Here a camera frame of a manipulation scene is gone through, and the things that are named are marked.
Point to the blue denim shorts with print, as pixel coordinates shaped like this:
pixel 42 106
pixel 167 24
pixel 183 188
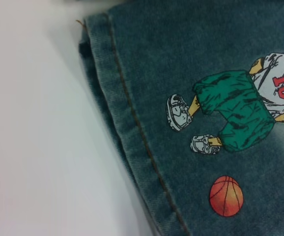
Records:
pixel 181 49

